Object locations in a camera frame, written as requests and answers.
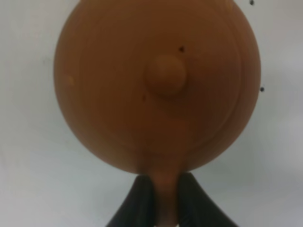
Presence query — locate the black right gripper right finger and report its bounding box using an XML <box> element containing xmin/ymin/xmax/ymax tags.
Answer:
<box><xmin>178</xmin><ymin>173</ymin><xmax>238</xmax><ymax>227</ymax></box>

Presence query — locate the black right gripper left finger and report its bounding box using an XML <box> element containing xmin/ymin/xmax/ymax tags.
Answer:
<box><xmin>107</xmin><ymin>175</ymin><xmax>156</xmax><ymax>227</ymax></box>

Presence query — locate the brown clay teapot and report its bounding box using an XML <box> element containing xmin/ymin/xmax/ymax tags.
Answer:
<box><xmin>53</xmin><ymin>0</ymin><xmax>261</xmax><ymax>227</ymax></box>

